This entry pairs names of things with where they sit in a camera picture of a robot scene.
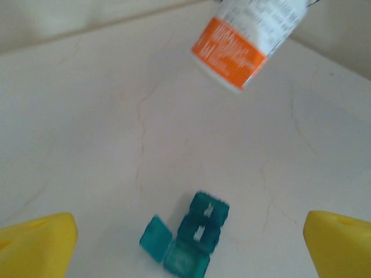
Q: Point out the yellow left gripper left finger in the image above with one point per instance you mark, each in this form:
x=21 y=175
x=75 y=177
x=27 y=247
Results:
x=34 y=246

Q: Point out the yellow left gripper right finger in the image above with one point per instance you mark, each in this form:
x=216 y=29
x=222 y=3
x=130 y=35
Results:
x=342 y=249

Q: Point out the teal pill organizer box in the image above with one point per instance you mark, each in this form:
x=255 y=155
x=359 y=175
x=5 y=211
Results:
x=200 y=231

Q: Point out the white pill bottle orange label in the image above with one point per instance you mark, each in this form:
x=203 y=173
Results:
x=240 y=43

